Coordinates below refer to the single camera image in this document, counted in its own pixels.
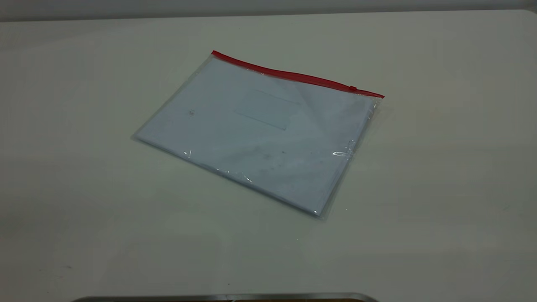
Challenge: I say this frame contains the silver metal strip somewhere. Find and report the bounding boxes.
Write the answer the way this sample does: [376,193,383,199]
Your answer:
[71,292,379,302]

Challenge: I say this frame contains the white paper sheets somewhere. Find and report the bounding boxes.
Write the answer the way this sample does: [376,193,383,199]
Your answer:
[136,57,377,217]

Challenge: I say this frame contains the clear plastic zip bag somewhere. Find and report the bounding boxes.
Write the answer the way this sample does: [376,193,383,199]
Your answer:
[133,50,385,221]

